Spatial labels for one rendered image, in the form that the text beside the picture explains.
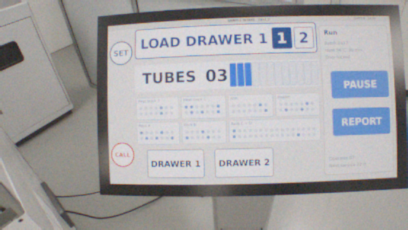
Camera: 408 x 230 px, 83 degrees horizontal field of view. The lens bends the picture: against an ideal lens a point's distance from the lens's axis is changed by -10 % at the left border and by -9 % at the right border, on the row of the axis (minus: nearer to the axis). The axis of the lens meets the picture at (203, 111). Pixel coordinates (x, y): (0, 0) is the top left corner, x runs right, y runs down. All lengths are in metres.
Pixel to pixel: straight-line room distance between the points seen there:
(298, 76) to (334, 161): 0.15
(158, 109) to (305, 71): 0.24
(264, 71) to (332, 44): 0.12
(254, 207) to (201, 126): 0.34
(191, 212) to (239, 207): 0.86
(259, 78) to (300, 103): 0.08
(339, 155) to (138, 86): 0.34
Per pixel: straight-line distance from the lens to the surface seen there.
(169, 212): 1.54
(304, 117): 0.42
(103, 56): 0.46
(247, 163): 0.41
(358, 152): 0.46
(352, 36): 0.47
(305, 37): 0.44
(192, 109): 0.40
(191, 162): 0.41
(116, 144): 0.44
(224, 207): 0.67
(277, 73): 0.42
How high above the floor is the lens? 1.32
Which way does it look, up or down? 39 degrees down
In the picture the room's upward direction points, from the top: 5 degrees counter-clockwise
